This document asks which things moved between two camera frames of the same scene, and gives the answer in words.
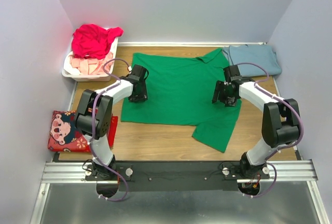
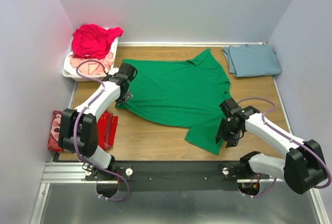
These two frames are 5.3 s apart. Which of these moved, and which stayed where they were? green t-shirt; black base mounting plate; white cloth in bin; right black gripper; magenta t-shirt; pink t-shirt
Moved: green t-shirt; right black gripper
Stayed: magenta t-shirt; pink t-shirt; white cloth in bin; black base mounting plate
